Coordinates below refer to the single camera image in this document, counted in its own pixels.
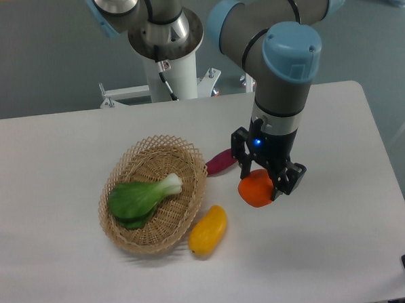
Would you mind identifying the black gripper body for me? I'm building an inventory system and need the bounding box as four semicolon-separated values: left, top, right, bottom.
246;119;297;170

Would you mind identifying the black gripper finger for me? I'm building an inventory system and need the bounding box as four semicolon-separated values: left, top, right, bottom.
231;127;252;179
266;160;307;201

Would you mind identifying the orange fruit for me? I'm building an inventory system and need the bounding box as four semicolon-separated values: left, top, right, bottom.
237;169;273;208

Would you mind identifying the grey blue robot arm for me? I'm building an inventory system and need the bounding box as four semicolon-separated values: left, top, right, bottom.
85;0;345;199

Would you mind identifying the purple sweet potato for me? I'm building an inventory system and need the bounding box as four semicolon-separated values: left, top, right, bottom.
206;148;237;176

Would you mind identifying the yellow mango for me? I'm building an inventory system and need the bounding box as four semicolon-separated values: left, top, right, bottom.
187;205;228;257

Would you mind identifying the woven wicker basket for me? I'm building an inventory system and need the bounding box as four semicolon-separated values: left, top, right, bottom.
98;135;207;254

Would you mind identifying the green bok choy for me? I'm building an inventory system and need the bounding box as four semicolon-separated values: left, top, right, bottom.
107;174;182;230

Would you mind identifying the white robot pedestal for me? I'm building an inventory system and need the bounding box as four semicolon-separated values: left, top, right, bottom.
94;12;258;108

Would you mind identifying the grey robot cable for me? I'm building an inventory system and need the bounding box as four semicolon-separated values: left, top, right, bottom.
153;43;180;102

